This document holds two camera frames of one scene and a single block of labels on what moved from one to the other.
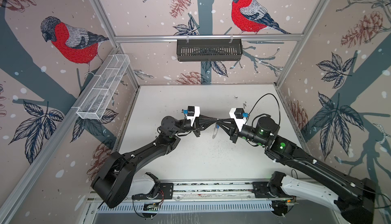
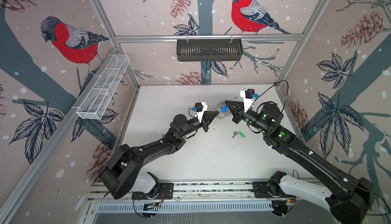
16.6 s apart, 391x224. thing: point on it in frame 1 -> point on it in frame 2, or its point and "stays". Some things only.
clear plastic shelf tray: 102,85 stays
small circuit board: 151,207 stays
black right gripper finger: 227,123 -> 235,107
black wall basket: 209,49 stays
